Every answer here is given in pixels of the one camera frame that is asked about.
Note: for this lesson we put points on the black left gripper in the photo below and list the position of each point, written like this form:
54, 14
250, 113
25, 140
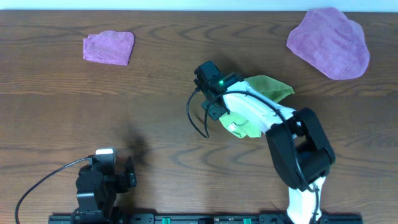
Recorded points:
124, 182

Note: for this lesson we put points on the green microfiber cloth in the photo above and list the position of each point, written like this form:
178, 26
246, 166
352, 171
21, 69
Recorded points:
267, 86

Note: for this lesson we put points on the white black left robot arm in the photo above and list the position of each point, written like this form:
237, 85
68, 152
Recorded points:
93, 209

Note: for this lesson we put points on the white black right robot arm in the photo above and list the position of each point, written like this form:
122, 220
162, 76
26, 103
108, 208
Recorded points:
300, 150

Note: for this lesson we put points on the small folded purple cloth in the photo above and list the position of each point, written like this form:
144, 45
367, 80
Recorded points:
109, 47

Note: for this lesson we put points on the large purple cloth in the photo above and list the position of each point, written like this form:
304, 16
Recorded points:
332, 43

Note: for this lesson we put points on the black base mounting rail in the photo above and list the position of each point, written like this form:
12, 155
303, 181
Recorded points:
267, 218

